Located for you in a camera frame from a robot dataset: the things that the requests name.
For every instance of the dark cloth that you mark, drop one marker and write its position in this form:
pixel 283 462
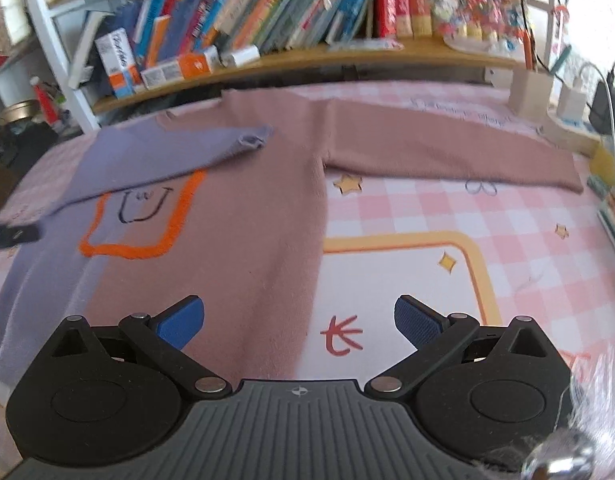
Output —
pixel 12 160

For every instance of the red tassel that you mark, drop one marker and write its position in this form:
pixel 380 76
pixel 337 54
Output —
pixel 43 102

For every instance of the long orange and white box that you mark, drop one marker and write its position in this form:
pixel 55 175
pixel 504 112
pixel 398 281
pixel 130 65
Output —
pixel 182 67

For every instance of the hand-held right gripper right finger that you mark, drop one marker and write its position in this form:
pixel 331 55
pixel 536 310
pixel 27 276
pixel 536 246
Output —
pixel 416 324

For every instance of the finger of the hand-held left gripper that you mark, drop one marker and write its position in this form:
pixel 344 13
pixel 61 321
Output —
pixel 17 236

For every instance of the colourful acrylic figure display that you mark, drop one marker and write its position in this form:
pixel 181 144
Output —
pixel 477 10

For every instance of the pink and purple sweater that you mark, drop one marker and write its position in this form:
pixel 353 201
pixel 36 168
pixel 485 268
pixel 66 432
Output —
pixel 267 200

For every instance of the white shelf frame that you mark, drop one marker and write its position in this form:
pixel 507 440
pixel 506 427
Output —
pixel 52 45

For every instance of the white plugged adapter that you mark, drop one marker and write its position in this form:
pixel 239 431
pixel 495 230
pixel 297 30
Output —
pixel 572 101

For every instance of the white power strip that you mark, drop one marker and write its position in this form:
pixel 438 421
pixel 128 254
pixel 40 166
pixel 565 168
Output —
pixel 572 132

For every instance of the row of colourful books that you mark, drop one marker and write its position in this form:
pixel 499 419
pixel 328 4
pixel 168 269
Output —
pixel 267 10

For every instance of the yellow object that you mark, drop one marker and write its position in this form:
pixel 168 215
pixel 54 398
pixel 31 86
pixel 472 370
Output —
pixel 605 162

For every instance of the light blue card packet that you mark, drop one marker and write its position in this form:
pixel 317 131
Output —
pixel 382 45

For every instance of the gold round tin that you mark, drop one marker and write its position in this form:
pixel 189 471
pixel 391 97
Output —
pixel 18 111

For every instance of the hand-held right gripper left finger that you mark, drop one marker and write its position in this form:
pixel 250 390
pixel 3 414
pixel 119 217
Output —
pixel 180 324

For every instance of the black plugged adapter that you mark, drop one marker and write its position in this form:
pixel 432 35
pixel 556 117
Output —
pixel 607 107

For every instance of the pink checked cartoon desk mat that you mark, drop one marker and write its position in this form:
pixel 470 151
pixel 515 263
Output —
pixel 412 200

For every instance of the beige pen holder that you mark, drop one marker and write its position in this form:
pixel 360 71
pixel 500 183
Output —
pixel 531 92

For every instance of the white charger plug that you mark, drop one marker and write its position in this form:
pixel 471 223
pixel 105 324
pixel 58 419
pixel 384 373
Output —
pixel 241 55

